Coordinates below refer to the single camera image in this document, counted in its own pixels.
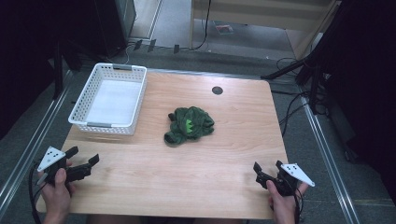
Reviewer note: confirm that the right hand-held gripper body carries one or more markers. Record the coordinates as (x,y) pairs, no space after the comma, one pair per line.
(297,174)

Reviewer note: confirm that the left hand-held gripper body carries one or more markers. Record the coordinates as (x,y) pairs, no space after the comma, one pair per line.
(51,158)

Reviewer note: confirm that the white perforated plastic basket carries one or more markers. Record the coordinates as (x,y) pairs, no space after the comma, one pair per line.
(113,102)

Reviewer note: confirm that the green garment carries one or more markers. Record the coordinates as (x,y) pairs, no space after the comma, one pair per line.
(193,119)

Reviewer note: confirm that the person's right hand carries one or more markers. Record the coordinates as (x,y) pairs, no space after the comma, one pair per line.
(284,203)

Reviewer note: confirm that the person's left hand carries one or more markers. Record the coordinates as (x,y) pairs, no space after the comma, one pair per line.
(57,196)

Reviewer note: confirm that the black metal stand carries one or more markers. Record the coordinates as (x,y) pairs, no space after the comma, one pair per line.
(58,71)

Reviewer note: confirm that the dark round table grommet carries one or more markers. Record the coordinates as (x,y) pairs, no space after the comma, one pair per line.
(217,90)

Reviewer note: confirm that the black tripod stand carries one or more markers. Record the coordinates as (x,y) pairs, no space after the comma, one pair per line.
(299,65)

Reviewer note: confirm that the black curtain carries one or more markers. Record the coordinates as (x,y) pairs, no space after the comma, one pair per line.
(25,56)
(367,77)

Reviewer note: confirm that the black cabinet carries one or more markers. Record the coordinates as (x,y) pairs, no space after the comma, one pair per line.
(115,25)

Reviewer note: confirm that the red printed paper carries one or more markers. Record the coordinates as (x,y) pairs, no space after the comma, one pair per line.
(224,29)

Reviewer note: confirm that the light wooden furniture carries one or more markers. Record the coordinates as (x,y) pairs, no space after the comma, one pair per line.
(264,12)

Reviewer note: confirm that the metal floor rail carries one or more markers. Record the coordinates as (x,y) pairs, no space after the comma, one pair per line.
(327,155)
(34,143)

